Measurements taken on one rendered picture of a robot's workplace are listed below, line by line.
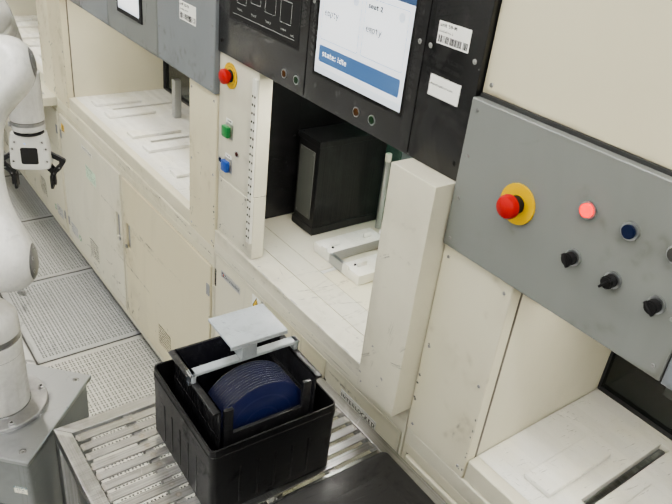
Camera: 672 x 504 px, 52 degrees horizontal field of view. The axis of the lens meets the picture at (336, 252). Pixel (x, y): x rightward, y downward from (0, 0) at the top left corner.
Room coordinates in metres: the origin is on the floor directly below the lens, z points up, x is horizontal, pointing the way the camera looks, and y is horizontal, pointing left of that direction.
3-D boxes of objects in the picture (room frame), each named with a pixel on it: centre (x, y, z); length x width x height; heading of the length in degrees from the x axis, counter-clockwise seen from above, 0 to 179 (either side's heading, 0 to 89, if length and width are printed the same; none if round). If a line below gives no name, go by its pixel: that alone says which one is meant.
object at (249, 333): (1.07, 0.15, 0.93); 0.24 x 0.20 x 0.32; 128
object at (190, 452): (1.07, 0.15, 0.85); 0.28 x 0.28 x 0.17; 38
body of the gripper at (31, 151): (1.69, 0.84, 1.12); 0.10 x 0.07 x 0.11; 105
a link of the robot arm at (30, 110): (1.69, 0.84, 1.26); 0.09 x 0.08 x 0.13; 105
